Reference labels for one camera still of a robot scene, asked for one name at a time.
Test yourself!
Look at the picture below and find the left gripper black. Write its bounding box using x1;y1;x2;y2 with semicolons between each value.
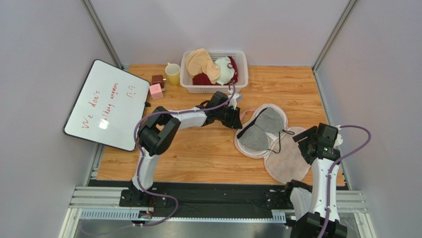
216;104;244;129

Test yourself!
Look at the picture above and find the grey bra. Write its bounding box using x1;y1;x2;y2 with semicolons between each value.
234;104;295;156

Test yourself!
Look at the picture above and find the floral pink laundry bag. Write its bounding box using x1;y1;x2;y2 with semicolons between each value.
234;104;311;184

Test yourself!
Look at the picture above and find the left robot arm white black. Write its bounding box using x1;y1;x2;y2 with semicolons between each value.
119;90;242;207

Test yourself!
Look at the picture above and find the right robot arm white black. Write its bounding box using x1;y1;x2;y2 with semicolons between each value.
285;123;348;238

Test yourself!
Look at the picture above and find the white bra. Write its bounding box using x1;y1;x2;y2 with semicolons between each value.
215;57;236;85

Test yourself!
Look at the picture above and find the dark red bra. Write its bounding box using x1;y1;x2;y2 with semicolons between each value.
193;56;238;86

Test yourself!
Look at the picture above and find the beige bra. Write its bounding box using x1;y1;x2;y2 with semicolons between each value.
184;48;221;84

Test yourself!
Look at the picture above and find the white plastic basket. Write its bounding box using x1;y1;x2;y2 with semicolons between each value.
180;50;249;93

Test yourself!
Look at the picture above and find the yellow mug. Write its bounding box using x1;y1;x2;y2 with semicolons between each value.
165;62;181;86

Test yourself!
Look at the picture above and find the pink cube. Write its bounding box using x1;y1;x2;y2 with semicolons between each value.
149;83;164;100

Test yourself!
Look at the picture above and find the dark red cube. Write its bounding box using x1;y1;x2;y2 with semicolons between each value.
152;75;166;89

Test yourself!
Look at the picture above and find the whiteboard with red writing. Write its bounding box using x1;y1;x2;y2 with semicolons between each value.
63;59;150;151

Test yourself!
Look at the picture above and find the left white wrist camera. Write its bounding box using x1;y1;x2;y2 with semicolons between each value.
227;93;243;109

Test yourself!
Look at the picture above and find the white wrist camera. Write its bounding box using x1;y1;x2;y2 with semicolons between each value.
227;93;243;109
334;125;343;147

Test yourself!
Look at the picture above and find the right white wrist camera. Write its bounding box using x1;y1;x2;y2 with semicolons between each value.
334;125;343;147

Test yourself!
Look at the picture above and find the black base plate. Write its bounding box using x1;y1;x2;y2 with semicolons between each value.
89;180;293;219

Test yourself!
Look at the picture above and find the aluminium frame rail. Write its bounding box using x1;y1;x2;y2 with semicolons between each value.
59;184;376;238

